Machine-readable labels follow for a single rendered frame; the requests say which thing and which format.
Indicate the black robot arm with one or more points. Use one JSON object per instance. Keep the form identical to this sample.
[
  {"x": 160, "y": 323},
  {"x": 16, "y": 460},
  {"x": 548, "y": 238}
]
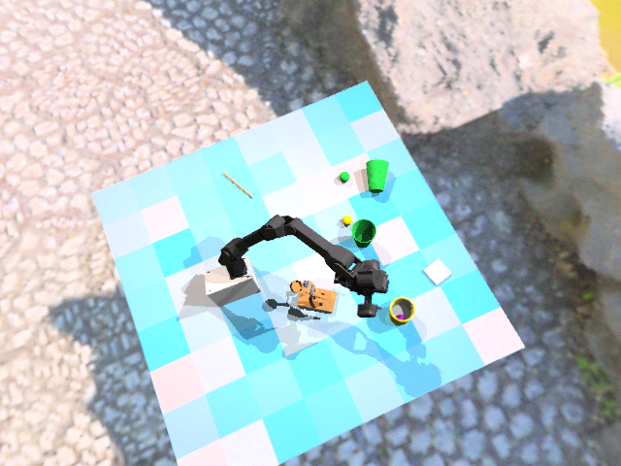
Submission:
[{"x": 338, "y": 258}]

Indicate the yellow cup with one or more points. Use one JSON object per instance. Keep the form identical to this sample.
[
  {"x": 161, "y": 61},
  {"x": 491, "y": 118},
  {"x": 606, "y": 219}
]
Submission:
[{"x": 401, "y": 306}]

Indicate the green open cup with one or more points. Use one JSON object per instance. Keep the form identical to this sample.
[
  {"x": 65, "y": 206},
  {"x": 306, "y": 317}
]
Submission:
[
  {"x": 363, "y": 232},
  {"x": 376, "y": 173}
]

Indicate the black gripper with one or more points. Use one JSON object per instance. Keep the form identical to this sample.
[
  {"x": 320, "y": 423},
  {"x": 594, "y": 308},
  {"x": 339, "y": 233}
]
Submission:
[{"x": 367, "y": 309}]

